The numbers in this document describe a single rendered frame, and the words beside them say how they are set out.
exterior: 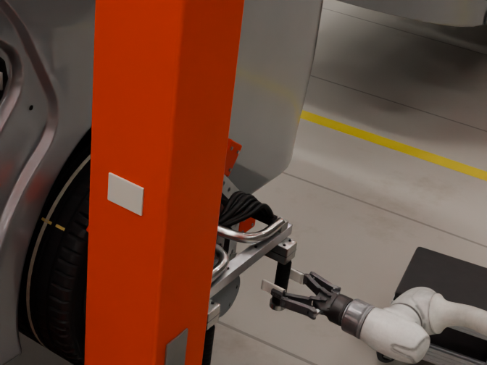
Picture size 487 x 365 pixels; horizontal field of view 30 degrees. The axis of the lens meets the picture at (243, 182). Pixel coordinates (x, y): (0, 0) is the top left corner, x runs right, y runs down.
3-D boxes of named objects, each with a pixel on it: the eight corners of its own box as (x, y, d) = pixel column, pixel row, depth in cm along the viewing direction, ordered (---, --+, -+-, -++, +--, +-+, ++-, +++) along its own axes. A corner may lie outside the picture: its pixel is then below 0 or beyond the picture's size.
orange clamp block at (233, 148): (205, 167, 238) (219, 135, 238) (230, 177, 234) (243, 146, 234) (193, 161, 231) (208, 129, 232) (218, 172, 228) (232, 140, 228)
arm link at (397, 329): (354, 349, 223) (376, 329, 233) (411, 378, 216) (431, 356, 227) (364, 312, 218) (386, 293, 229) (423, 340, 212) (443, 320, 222)
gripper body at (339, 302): (337, 333, 226) (305, 317, 230) (353, 316, 232) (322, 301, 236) (342, 309, 222) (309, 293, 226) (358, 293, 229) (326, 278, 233)
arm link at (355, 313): (372, 328, 231) (352, 318, 233) (379, 300, 226) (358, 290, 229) (356, 346, 224) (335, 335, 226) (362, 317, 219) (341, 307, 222)
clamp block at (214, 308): (188, 304, 212) (189, 286, 209) (219, 321, 208) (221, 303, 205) (174, 314, 208) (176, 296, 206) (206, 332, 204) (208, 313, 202)
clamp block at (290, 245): (265, 243, 237) (268, 227, 235) (295, 257, 233) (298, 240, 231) (255, 251, 234) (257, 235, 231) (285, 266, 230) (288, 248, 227)
